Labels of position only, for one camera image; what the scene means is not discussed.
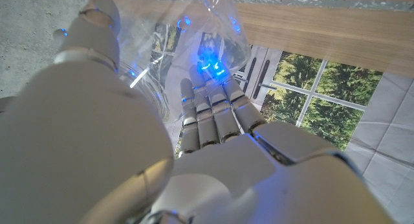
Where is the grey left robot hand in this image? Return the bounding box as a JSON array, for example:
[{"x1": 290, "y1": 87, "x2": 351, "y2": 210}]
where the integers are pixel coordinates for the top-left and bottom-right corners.
[{"x1": 0, "y1": 0, "x2": 398, "y2": 224}]

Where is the clear plastic jar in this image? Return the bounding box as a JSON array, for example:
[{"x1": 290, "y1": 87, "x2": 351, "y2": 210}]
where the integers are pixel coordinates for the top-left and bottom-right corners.
[{"x1": 113, "y1": 0, "x2": 252, "y2": 123}]

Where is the printed window backdrop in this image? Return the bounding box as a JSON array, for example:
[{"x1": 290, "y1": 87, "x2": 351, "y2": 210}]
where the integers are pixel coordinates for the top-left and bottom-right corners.
[{"x1": 151, "y1": 23, "x2": 414, "y2": 224}]

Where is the grey tape outline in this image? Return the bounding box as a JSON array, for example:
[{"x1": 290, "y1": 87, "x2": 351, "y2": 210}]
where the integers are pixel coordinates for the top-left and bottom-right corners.
[{"x1": 155, "y1": 0, "x2": 414, "y2": 13}]

